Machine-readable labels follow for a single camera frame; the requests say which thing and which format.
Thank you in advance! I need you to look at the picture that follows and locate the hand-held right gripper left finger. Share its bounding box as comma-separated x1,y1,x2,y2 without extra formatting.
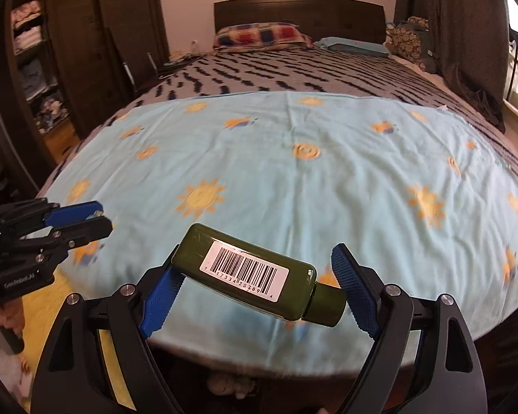
30,244,187,414

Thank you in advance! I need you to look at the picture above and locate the dark wooden wardrobe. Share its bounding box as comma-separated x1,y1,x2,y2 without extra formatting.
0,0,172,199

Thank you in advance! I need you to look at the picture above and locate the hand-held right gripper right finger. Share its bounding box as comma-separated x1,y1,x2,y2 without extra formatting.
330,243,488,414

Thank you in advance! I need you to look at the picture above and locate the green bottle with barcode label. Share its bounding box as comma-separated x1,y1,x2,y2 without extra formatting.
171,223,347,325

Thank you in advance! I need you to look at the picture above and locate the white printed cloth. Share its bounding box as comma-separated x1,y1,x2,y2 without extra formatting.
0,332,36,403

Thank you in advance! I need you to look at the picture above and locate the light blue printed sheet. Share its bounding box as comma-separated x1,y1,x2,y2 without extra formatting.
37,90,518,376

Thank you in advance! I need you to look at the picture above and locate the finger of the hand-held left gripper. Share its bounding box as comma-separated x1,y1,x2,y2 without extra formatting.
0,217,113,269
0,198,104,232

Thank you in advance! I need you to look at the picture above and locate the teal pillow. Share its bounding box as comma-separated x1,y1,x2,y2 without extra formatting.
313,37,392,59

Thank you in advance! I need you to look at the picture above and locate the checkered pillow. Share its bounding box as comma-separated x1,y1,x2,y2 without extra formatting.
212,22,315,54

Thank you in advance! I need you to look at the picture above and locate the person's left hand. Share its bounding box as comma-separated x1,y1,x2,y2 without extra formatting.
0,303,25,334

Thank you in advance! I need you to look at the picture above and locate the dark brown curtain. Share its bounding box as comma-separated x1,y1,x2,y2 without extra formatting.
394,0,511,135

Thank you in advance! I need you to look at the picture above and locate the dark wooden headboard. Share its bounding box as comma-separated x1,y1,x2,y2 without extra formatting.
213,0,386,47

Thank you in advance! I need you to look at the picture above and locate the metal tube frame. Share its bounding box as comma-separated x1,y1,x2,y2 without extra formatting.
122,51,159,92

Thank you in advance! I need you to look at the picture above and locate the patterned cushion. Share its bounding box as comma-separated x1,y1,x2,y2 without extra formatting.
385,16,438,72

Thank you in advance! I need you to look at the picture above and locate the stack of folded clothes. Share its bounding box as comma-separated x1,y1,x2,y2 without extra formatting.
10,0,68,134

